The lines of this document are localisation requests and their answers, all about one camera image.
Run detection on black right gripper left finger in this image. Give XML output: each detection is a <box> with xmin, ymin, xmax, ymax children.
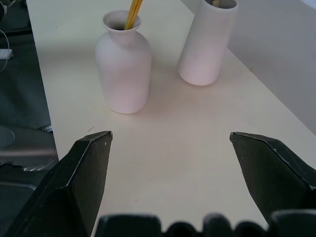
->
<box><xmin>4</xmin><ymin>130</ymin><xmax>114</xmax><ymax>237</ymax></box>

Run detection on white tall cylinder vase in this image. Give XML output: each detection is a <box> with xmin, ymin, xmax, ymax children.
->
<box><xmin>177</xmin><ymin>0</ymin><xmax>239</xmax><ymax>86</ymax></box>

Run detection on white cable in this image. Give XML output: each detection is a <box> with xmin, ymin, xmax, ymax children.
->
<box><xmin>0</xmin><ymin>30</ymin><xmax>11</xmax><ymax>72</ymax></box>

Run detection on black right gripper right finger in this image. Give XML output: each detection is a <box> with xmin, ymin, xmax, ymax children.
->
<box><xmin>229</xmin><ymin>131</ymin><xmax>316</xmax><ymax>230</ymax></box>

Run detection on white narrow-necked bottle vase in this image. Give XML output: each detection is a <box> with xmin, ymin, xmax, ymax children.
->
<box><xmin>95</xmin><ymin>9</ymin><xmax>153</xmax><ymax>115</ymax></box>

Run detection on yellow flower stems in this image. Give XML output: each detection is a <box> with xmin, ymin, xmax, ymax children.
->
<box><xmin>124</xmin><ymin>0</ymin><xmax>144</xmax><ymax>31</ymax></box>

